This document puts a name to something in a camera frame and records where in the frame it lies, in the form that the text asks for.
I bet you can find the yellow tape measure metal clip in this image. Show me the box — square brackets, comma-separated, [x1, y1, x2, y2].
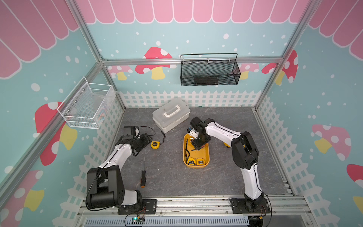
[196, 158, 206, 166]

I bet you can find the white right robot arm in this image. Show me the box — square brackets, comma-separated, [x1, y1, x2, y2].
[187, 117, 267, 212]

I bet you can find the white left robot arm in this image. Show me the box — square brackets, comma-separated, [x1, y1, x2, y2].
[86, 133, 151, 211]

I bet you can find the yellow plastic storage box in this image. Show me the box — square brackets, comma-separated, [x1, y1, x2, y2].
[183, 134, 210, 169]

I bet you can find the yellow tape measure 3m label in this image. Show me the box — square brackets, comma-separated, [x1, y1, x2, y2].
[150, 131, 166, 149]

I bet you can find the orange black screwdriver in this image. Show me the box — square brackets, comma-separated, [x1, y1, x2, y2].
[140, 157, 146, 188]

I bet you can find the white plastic lidded case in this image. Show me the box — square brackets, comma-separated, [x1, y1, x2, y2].
[152, 98, 190, 133]

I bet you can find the green circuit board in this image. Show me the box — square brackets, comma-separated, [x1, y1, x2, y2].
[130, 217, 145, 225]

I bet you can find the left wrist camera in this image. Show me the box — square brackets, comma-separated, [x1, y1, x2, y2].
[122, 126, 139, 140]

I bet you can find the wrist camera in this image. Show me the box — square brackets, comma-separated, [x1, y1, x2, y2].
[187, 117, 201, 139]
[122, 126, 139, 140]

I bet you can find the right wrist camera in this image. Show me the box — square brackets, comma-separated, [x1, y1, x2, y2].
[187, 117, 201, 139]

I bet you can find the yellow tape measure black strap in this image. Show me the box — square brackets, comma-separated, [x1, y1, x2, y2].
[185, 138, 197, 166]

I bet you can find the white wire mesh basket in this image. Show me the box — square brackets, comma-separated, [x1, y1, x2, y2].
[57, 78, 116, 130]

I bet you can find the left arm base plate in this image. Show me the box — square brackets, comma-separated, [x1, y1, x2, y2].
[117, 199, 157, 215]

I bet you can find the black wire mesh basket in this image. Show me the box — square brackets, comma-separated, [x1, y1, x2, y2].
[180, 53, 241, 87]

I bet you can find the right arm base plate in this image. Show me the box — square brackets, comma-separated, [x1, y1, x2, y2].
[230, 198, 271, 215]

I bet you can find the grey slotted cable duct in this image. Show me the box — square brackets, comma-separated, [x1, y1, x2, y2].
[84, 216, 250, 227]

